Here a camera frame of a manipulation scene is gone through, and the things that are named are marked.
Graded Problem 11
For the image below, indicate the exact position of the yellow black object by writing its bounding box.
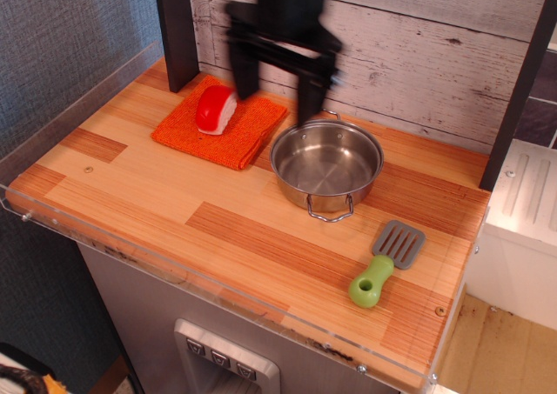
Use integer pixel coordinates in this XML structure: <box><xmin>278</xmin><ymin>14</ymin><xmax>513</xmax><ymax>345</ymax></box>
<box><xmin>1</xmin><ymin>364</ymin><xmax>68</xmax><ymax>393</ymax></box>

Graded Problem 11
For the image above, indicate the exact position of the stainless steel pan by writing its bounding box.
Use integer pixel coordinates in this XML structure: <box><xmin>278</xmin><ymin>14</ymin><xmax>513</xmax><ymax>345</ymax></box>
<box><xmin>270</xmin><ymin>112</ymin><xmax>385</xmax><ymax>223</ymax></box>

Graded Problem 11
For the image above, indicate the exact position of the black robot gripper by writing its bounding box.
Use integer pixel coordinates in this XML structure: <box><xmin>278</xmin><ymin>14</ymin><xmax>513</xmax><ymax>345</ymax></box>
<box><xmin>225</xmin><ymin>0</ymin><xmax>342</xmax><ymax>127</ymax></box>

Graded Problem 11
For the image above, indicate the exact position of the clear acrylic table guard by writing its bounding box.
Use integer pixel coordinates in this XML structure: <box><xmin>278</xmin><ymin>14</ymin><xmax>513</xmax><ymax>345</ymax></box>
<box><xmin>1</xmin><ymin>43</ymin><xmax>488</xmax><ymax>393</ymax></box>

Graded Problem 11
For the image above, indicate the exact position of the grey toy fridge cabinet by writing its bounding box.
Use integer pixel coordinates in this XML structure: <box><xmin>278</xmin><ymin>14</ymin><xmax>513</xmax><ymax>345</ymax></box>
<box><xmin>78</xmin><ymin>244</ymin><xmax>393</xmax><ymax>393</ymax></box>

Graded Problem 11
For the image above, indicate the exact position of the red white toy sushi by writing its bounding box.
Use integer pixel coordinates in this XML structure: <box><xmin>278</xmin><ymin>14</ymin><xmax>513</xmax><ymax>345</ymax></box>
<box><xmin>195</xmin><ymin>85</ymin><xmax>237</xmax><ymax>135</ymax></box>

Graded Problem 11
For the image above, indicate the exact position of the white toy sink unit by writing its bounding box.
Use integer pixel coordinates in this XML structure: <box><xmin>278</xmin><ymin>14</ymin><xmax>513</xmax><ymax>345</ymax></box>
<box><xmin>465</xmin><ymin>140</ymin><xmax>556</xmax><ymax>329</ymax></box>

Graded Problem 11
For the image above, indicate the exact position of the orange cloth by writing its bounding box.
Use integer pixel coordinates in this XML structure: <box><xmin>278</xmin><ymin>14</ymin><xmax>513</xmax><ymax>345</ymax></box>
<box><xmin>151</xmin><ymin>76</ymin><xmax>288</xmax><ymax>170</ymax></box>

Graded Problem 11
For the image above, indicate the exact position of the silver dispenser button panel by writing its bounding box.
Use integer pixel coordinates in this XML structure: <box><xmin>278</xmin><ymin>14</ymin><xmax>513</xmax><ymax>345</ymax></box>
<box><xmin>174</xmin><ymin>318</ymin><xmax>281</xmax><ymax>393</ymax></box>

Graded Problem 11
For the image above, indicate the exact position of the dark right vertical post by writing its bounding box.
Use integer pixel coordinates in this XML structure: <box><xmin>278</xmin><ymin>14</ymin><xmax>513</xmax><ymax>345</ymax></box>
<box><xmin>479</xmin><ymin>0</ymin><xmax>556</xmax><ymax>191</ymax></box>

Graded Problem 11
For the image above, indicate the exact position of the grey green toy spatula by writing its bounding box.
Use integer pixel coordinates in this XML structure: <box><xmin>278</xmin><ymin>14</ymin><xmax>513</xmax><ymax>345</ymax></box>
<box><xmin>348</xmin><ymin>220</ymin><xmax>426</xmax><ymax>308</ymax></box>

